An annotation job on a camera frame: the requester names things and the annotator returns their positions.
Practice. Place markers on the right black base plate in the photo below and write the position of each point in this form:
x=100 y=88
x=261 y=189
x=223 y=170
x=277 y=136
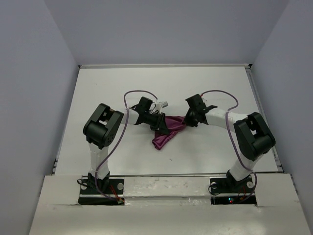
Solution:
x=227 y=191

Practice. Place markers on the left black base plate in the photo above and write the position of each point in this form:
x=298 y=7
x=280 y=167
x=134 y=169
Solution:
x=107 y=192

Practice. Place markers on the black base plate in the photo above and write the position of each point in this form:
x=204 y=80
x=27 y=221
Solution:
x=107 y=192
x=227 y=191

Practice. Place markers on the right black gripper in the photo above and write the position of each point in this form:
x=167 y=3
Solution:
x=189 y=121

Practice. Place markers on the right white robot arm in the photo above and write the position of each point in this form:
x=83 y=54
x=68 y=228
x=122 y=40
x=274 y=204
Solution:
x=249 y=134

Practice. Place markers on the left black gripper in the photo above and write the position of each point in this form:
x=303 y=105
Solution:
x=160 y=123

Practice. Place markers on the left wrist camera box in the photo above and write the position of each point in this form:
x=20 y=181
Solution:
x=161 y=104

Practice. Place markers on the purple cloth napkin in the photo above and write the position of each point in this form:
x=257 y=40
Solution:
x=175 y=125

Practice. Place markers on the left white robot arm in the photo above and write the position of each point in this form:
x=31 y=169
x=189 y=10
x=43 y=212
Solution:
x=101 y=129

